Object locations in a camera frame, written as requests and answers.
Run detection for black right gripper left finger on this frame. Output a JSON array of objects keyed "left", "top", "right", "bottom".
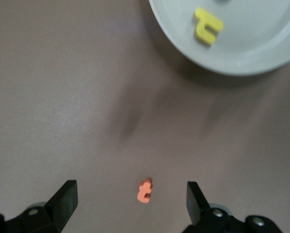
[{"left": 0, "top": 180, "right": 78, "bottom": 233}]

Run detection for brown table cover sheet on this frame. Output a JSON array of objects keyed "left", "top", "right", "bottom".
[{"left": 0, "top": 0, "right": 290, "bottom": 233}]

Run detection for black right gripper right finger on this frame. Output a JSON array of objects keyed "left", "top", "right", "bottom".
[{"left": 182, "top": 181, "right": 284, "bottom": 233}]

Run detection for beige round plate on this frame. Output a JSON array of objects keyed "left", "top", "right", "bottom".
[{"left": 148, "top": 0, "right": 290, "bottom": 77}]

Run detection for yellow foam letter h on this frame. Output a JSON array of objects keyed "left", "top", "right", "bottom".
[{"left": 192, "top": 6, "right": 224, "bottom": 46}]

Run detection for orange foam letter t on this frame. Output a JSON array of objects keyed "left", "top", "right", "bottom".
[{"left": 136, "top": 178, "right": 153, "bottom": 204}]

